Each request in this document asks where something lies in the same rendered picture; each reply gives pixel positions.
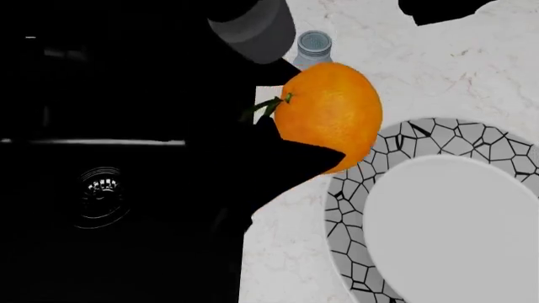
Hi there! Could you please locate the white plate black crackle rim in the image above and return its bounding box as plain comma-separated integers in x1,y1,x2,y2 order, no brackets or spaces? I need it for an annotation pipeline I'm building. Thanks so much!
323,117,539,303

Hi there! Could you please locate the glass salt shaker metal cap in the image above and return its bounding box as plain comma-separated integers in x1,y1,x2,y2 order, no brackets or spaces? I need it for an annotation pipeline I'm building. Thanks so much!
291,29,334,71

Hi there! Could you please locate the black kitchen sink basin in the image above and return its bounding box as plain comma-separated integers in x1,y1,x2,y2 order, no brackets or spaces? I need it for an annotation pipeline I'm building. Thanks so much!
0,0,259,303

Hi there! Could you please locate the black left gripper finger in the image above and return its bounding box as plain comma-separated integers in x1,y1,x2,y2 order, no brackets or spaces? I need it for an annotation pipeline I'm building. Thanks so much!
251,56,302,87
253,114,348,190

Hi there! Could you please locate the round metal sink drain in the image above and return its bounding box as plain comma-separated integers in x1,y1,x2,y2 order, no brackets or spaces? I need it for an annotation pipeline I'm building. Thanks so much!
70,166,133,231

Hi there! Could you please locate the orange fruit with green stem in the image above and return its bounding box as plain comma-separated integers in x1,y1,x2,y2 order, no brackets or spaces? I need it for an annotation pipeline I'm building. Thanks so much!
242,61,384,176

